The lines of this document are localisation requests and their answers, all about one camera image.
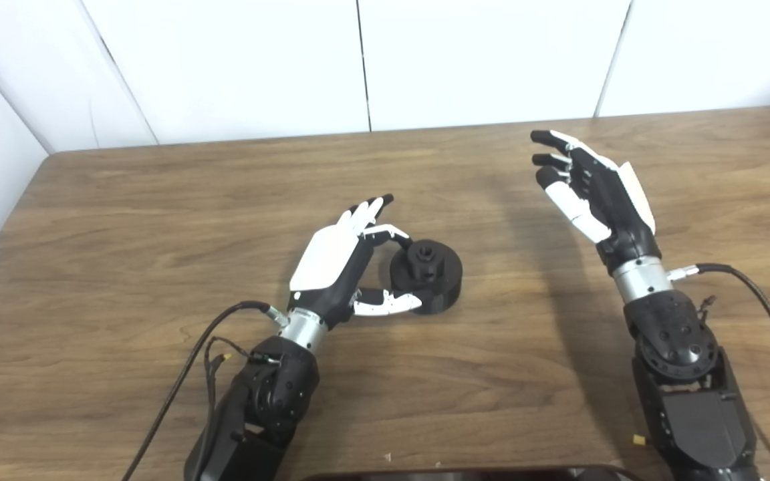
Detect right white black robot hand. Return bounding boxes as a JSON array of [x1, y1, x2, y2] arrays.
[[530, 130, 662, 276]]

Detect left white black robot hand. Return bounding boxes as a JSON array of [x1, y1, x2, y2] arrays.
[[288, 194, 422, 331]]

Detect round black plastic part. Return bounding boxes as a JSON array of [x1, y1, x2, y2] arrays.
[[389, 239, 464, 315]]

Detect dark robot torso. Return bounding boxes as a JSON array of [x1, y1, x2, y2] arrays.
[[301, 466, 640, 481]]

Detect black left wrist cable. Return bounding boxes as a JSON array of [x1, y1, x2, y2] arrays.
[[121, 301, 290, 481]]

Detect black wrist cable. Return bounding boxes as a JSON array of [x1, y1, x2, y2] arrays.
[[121, 301, 290, 481], [666, 263, 770, 481]]

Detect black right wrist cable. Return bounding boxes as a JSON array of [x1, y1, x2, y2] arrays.
[[666, 263, 770, 481]]

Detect thin left wrist wires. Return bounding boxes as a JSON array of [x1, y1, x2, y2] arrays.
[[203, 336, 272, 408]]

